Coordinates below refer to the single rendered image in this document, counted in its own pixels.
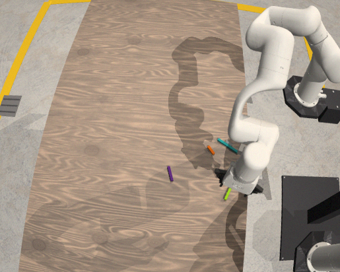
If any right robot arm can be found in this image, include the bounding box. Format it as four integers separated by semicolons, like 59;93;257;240
228;5;340;184

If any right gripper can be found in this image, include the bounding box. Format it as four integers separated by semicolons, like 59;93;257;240
214;166;263;197

